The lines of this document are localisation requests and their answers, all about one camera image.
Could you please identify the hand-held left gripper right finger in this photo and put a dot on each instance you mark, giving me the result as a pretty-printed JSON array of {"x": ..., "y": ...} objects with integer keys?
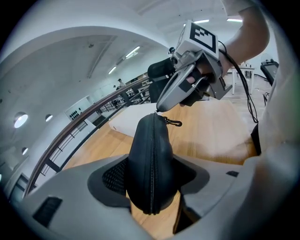
[{"x": 211, "y": 187}]

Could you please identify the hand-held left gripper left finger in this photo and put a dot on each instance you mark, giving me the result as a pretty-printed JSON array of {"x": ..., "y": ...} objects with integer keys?
[{"x": 70, "y": 194}]

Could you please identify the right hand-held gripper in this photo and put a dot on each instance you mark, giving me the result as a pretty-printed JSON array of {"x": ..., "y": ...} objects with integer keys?
[{"x": 201, "y": 35}]

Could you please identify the black zippered glasses case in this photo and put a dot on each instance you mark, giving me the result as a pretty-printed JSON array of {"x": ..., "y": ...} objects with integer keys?
[{"x": 150, "y": 164}]

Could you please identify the person's right forearm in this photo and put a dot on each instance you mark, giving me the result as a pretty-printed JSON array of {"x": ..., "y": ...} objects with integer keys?
[{"x": 246, "y": 39}]

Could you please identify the person's right hand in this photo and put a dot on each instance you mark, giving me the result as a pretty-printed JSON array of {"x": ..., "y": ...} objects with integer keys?
[{"x": 206, "y": 69}]

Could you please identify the black office chair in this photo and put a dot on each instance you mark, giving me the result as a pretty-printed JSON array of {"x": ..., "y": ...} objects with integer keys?
[{"x": 158, "y": 69}]

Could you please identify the brown handrail with black bars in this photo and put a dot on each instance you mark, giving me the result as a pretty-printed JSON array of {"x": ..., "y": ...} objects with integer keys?
[{"x": 48, "y": 152}]

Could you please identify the white foam mat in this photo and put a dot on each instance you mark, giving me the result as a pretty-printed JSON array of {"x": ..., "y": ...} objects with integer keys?
[{"x": 131, "y": 122}]

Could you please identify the long ceiling light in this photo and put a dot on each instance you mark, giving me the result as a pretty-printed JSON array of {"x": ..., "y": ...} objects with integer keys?
[
  {"x": 112, "y": 70},
  {"x": 234, "y": 20},
  {"x": 132, "y": 52},
  {"x": 201, "y": 21}
]

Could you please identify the person's black trousers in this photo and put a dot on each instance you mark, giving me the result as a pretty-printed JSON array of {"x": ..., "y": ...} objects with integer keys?
[{"x": 256, "y": 138}]

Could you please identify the white table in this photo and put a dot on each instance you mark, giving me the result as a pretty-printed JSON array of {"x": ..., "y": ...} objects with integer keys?
[{"x": 243, "y": 68}]

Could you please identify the black monitor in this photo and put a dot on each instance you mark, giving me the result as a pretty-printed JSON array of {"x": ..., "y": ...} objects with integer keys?
[{"x": 269, "y": 71}]

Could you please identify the standing fan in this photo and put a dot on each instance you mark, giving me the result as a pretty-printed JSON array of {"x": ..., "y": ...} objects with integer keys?
[{"x": 265, "y": 57}]

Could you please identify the person's white shirt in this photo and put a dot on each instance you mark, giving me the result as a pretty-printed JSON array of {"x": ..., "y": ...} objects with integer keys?
[{"x": 281, "y": 117}]

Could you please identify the white wall cabinet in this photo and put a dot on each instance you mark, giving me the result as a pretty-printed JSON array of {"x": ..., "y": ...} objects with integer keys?
[{"x": 78, "y": 109}]

